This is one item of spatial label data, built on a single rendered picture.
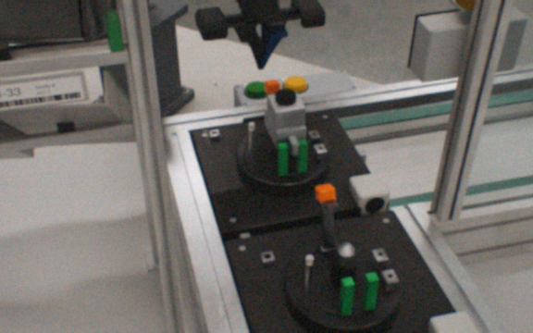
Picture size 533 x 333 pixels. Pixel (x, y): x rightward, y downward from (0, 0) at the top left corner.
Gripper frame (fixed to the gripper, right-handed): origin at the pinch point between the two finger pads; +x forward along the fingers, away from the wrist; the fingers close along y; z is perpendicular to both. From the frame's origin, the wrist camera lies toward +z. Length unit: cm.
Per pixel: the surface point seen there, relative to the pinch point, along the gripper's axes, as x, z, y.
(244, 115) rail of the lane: 13.3, 2.0, 2.2
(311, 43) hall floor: 110, 185, -74
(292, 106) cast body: 0.6, -15.4, -0.5
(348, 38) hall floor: 110, 186, -93
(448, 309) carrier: 11.9, -44.6, -11.0
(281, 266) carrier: 11.9, -33.3, 6.0
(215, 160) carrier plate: 12.1, -10.0, 9.7
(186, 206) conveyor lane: 13.1, -18.0, 15.5
